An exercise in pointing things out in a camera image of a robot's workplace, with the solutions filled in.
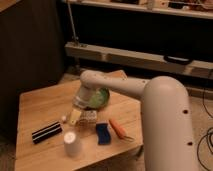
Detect metal pole stand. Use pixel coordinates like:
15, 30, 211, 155
66, 0, 84, 46

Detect wooden shelf rail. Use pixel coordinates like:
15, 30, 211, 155
65, 42, 213, 78

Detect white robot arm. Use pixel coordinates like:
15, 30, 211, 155
74, 70, 199, 171

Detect white upside-down cup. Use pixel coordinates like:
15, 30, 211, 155
64, 131, 82, 157

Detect wooden table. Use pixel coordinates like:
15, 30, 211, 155
15, 81, 143, 171

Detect black cables on floor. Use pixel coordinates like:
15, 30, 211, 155
196, 69, 213, 164

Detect blue sponge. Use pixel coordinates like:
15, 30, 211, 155
95, 123, 111, 145

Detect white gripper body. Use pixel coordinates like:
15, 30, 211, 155
73, 85, 96, 109

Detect green bowl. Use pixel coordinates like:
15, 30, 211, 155
88, 88, 110, 109

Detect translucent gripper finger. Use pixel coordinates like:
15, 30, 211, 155
79, 110, 97, 125

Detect black white striped cloth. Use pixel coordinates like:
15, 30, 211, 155
32, 122, 62, 144

